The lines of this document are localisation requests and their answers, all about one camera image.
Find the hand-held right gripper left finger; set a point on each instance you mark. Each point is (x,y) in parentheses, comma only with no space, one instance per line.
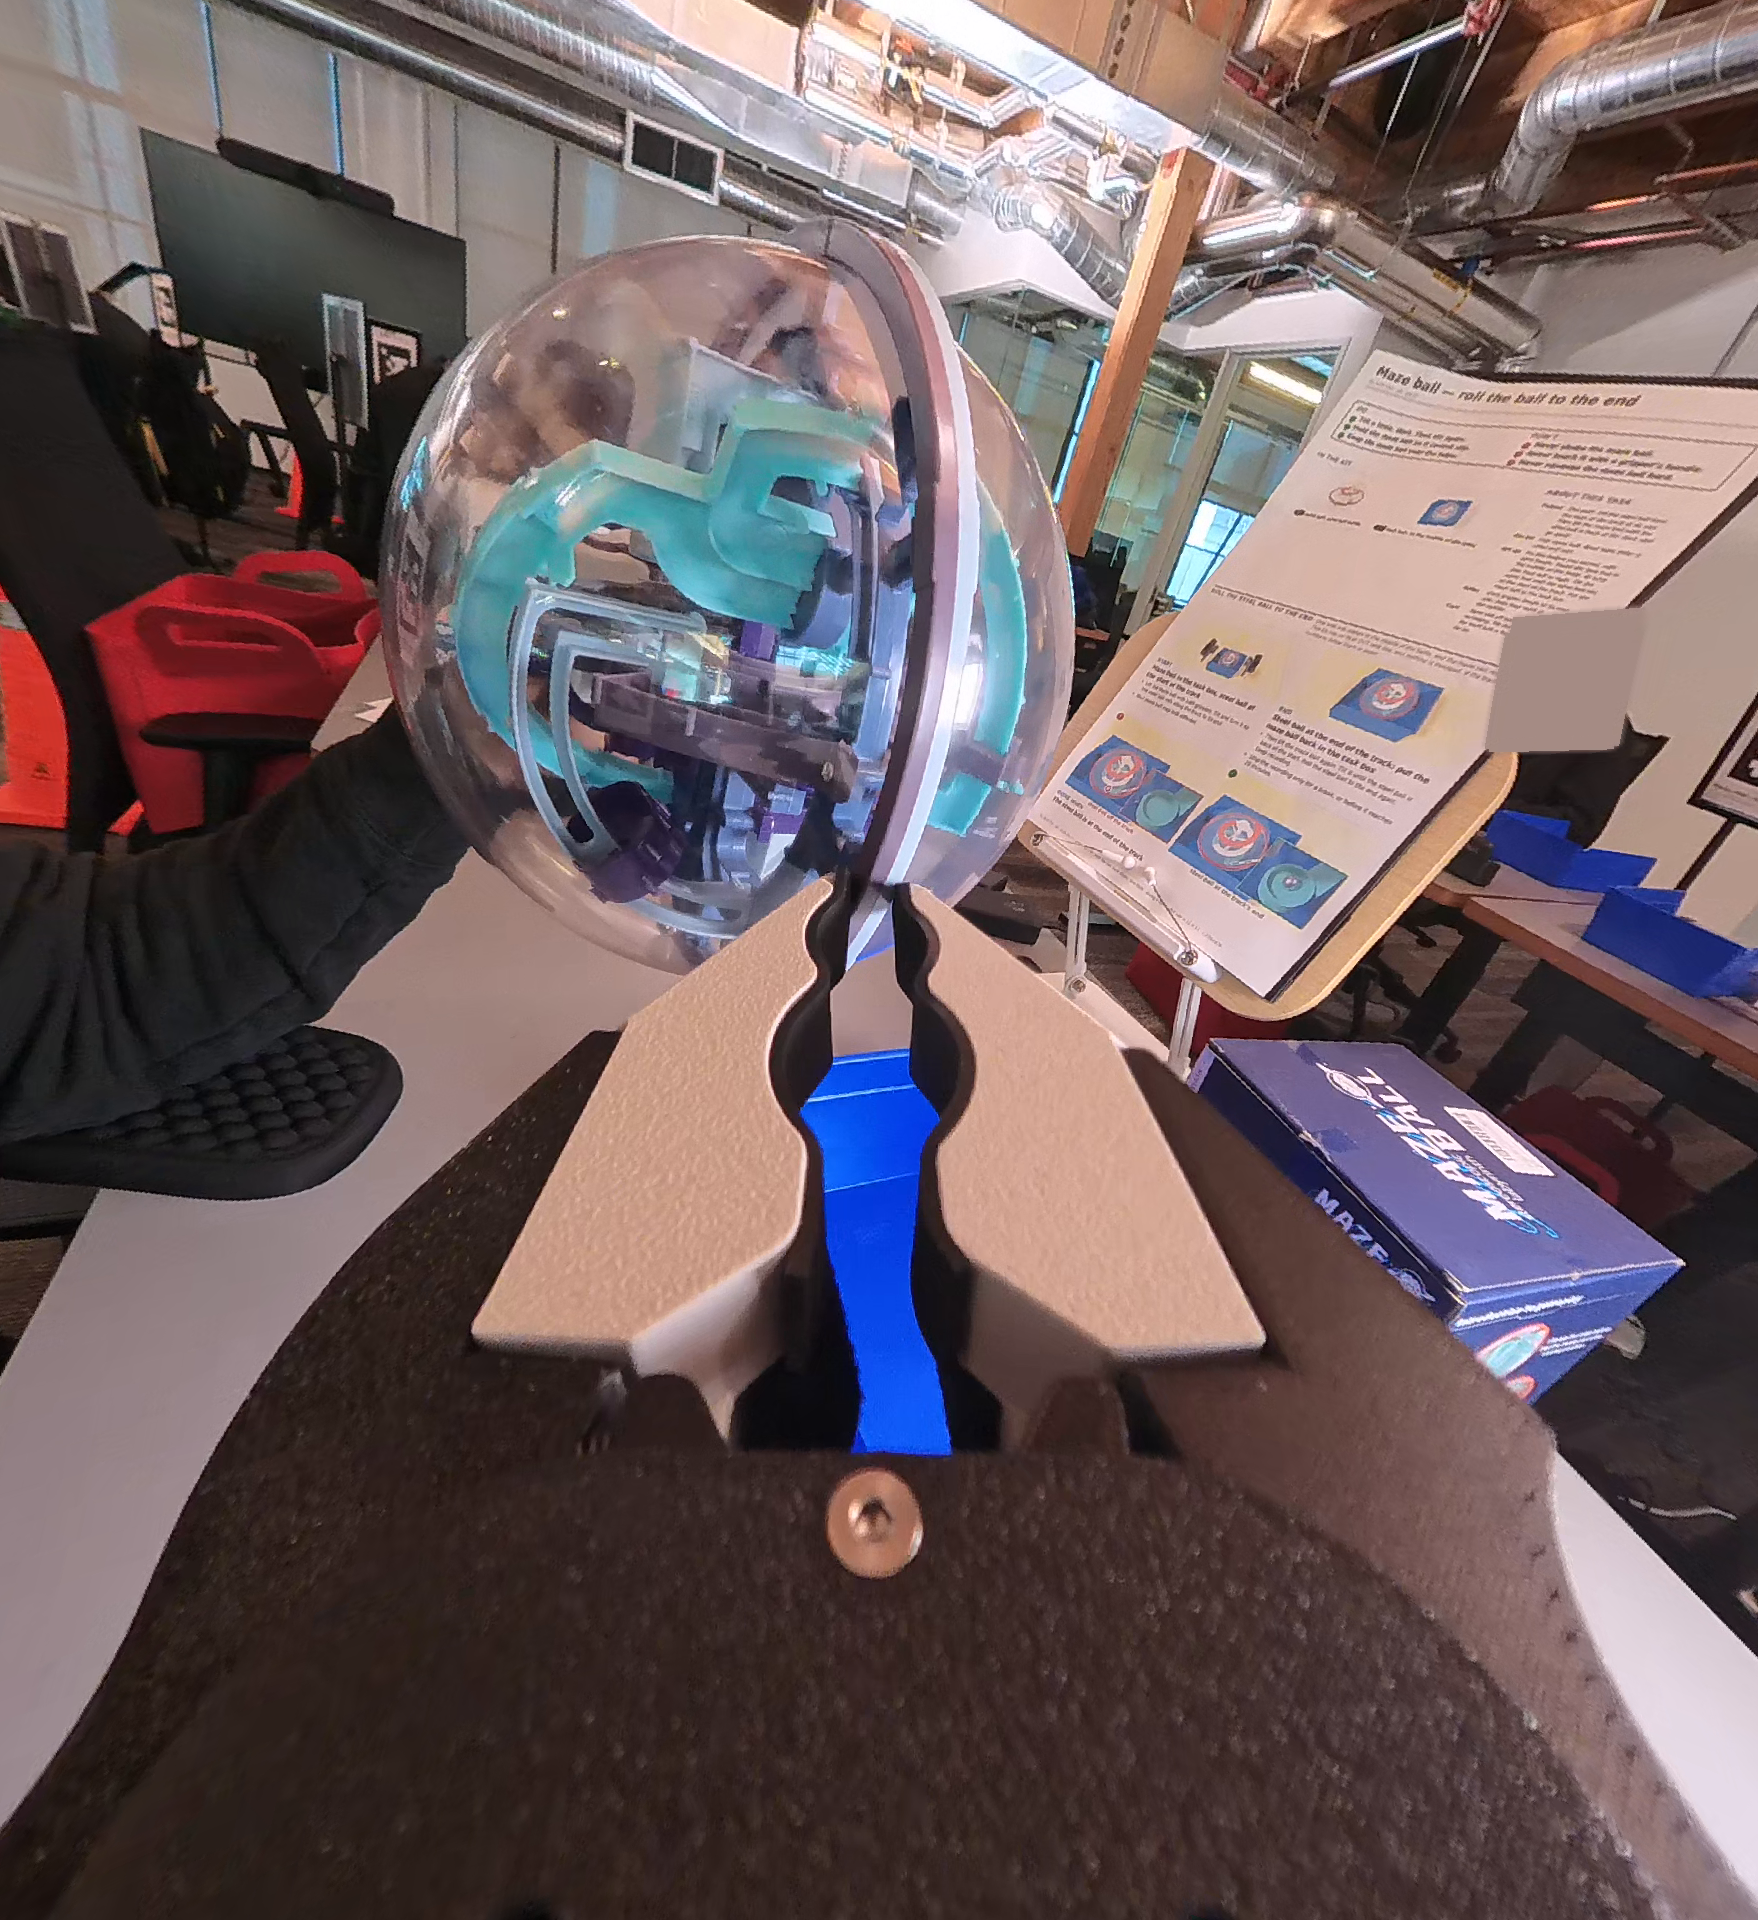
(656,1201)

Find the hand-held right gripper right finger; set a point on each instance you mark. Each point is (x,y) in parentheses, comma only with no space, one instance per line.
(1089,1201)

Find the blue plastic bin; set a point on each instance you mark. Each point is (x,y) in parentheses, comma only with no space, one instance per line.
(880,1261)

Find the clear plastic maze ball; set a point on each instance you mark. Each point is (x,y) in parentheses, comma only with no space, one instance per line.
(669,601)

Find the person's left forearm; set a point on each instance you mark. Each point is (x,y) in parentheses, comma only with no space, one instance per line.
(160,930)

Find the dark blue cardboard box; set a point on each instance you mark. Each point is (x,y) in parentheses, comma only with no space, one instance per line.
(1449,1201)

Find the instruction sheet on stand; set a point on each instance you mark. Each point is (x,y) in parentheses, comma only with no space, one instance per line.
(1420,900)

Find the black mesh pad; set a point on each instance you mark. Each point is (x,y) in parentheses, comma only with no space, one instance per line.
(203,1112)

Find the small blue bin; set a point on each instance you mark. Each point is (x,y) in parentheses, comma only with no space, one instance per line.
(1689,947)
(1569,851)

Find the printed instruction sheet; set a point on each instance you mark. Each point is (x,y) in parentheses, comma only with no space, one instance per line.
(1420,632)

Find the red chair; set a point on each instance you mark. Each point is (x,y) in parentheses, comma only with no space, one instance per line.
(234,661)

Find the orange traffic cone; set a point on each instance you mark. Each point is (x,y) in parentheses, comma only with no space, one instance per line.
(18,737)

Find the black office chair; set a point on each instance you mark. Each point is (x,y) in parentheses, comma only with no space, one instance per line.
(41,511)

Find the large dark screen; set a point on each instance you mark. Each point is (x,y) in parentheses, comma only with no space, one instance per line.
(294,257)

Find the ceiling air vent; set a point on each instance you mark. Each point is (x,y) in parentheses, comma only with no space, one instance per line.
(673,159)

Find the silver ceiling duct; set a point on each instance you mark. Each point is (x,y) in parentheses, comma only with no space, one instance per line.
(669,76)

